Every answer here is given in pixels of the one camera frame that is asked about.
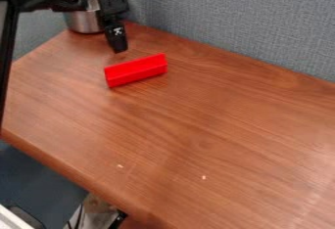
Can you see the white object at corner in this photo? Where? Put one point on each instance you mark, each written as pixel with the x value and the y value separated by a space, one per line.
pixel 15 218

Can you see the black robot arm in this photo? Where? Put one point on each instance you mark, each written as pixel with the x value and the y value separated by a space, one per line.
pixel 11 8

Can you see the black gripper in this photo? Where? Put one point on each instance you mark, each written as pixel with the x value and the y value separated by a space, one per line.
pixel 114 28

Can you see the metal table leg frame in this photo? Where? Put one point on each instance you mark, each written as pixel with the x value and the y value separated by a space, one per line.
pixel 95 214

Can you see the stainless steel pot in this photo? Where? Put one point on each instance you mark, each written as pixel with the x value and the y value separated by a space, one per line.
pixel 84 21

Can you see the red rectangular block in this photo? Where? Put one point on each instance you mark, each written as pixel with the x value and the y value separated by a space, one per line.
pixel 135 70

